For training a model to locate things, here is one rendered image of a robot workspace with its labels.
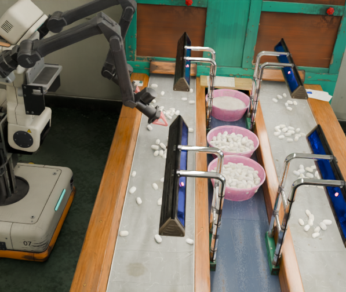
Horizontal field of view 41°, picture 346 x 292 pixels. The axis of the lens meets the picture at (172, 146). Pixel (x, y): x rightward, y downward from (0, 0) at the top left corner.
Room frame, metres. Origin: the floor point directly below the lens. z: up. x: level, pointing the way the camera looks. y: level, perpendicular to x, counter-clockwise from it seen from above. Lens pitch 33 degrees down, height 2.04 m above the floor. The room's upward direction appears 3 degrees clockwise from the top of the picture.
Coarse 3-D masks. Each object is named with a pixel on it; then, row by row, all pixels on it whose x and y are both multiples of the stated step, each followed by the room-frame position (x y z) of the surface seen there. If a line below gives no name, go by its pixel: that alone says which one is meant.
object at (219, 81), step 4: (208, 76) 2.74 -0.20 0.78; (216, 76) 2.75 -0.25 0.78; (220, 76) 2.76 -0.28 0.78; (208, 80) 2.69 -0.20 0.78; (216, 80) 2.70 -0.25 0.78; (220, 80) 2.70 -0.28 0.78; (224, 80) 2.71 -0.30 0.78; (228, 80) 2.71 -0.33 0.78; (232, 80) 2.72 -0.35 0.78; (208, 84) 2.63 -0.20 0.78; (216, 84) 2.64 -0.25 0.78; (220, 84) 2.65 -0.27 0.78; (224, 84) 2.65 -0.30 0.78; (228, 84) 2.65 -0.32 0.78; (232, 84) 2.66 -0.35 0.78
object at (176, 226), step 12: (180, 120) 1.60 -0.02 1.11; (180, 132) 1.52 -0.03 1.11; (168, 144) 1.50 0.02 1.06; (180, 144) 1.44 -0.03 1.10; (168, 156) 1.41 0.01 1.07; (180, 156) 1.37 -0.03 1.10; (168, 168) 1.33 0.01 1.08; (180, 168) 1.31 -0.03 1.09; (168, 180) 1.25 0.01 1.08; (180, 180) 1.24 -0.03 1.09; (168, 192) 1.18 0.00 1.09; (180, 192) 1.18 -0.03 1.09; (168, 204) 1.11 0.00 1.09; (180, 204) 1.13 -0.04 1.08; (168, 216) 1.05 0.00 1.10; (180, 216) 1.07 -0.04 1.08; (168, 228) 1.03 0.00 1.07; (180, 228) 1.03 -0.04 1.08
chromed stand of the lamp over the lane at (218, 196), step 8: (200, 152) 1.40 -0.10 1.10; (208, 152) 1.39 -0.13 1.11; (216, 152) 1.39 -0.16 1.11; (216, 168) 1.40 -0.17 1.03; (184, 176) 1.24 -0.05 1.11; (192, 176) 1.24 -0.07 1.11; (200, 176) 1.24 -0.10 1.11; (208, 176) 1.24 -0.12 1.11; (216, 176) 1.24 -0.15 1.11; (216, 184) 1.39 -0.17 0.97; (224, 184) 1.24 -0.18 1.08; (216, 192) 1.35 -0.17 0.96; (224, 192) 1.25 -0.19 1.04; (216, 200) 1.30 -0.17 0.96; (216, 208) 1.25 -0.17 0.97; (216, 216) 1.24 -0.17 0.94; (216, 224) 1.24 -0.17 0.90; (216, 232) 1.24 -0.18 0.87; (216, 240) 1.24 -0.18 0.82; (216, 248) 1.25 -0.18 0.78
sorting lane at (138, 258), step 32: (160, 96) 2.51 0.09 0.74; (192, 96) 2.54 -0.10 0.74; (160, 128) 2.14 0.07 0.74; (192, 128) 2.16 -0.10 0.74; (160, 160) 1.84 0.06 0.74; (192, 160) 1.86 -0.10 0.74; (128, 192) 1.59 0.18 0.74; (160, 192) 1.60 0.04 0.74; (192, 192) 1.61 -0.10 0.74; (128, 224) 1.39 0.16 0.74; (192, 224) 1.41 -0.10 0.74; (128, 256) 1.22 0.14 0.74; (160, 256) 1.23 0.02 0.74; (192, 256) 1.24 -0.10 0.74; (128, 288) 1.07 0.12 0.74; (160, 288) 1.08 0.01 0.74; (192, 288) 1.09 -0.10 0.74
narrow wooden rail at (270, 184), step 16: (256, 112) 2.33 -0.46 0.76; (256, 128) 2.16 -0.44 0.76; (272, 160) 1.86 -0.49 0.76; (272, 176) 1.74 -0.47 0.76; (272, 192) 1.62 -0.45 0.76; (272, 208) 1.51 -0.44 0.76; (288, 240) 1.32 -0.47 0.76; (288, 256) 1.24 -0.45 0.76; (288, 272) 1.16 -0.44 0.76; (288, 288) 1.10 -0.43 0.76
